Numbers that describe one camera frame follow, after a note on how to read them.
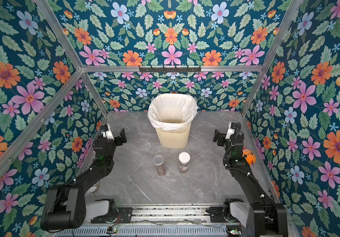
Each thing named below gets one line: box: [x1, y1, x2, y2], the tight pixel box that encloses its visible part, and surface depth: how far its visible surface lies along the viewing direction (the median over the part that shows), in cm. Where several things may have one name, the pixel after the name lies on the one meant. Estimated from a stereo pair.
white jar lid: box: [178, 151, 191, 165], surface depth 79 cm
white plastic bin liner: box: [147, 92, 199, 131], surface depth 91 cm
